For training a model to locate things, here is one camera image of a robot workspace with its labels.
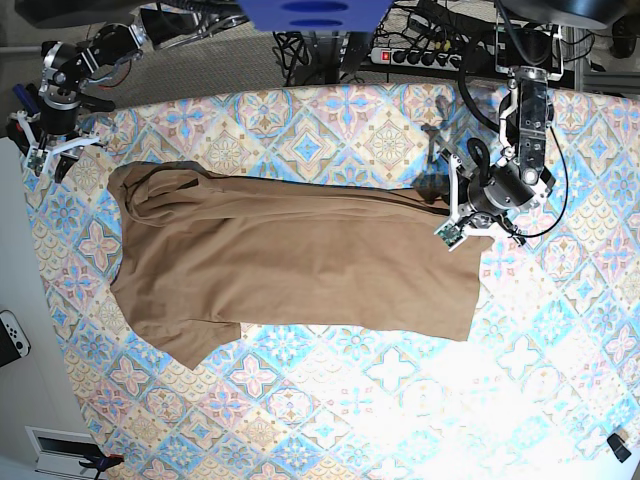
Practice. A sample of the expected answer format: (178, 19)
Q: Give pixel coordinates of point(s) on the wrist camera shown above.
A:
(36, 160)
(451, 234)

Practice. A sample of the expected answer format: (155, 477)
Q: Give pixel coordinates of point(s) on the brown t-shirt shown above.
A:
(203, 254)

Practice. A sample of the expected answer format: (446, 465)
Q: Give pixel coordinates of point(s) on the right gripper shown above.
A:
(60, 134)

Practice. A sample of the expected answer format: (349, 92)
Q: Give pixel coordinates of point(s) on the orange black clamp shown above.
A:
(93, 458)

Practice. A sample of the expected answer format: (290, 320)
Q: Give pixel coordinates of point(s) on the black corner clamp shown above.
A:
(618, 447)

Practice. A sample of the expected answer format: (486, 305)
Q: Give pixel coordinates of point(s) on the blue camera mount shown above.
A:
(315, 15)

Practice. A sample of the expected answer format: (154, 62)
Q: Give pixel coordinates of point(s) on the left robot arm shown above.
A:
(529, 57)

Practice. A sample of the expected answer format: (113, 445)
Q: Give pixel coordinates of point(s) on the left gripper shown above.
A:
(483, 210)

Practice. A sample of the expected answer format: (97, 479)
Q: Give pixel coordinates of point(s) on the white power strip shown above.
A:
(415, 58)

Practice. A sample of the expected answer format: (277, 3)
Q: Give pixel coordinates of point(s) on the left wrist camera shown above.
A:
(451, 234)

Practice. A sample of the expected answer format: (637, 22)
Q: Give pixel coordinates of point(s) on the game console controller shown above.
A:
(14, 344)

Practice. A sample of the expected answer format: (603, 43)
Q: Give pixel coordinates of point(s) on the red black clamp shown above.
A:
(23, 137)

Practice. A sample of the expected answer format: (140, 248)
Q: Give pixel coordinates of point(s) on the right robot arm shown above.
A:
(124, 27)

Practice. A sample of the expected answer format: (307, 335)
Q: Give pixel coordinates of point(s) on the patterned tablecloth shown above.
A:
(551, 366)

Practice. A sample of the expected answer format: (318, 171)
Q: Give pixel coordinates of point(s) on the white framed device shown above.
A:
(59, 453)

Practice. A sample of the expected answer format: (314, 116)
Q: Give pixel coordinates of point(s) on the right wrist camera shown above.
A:
(36, 160)

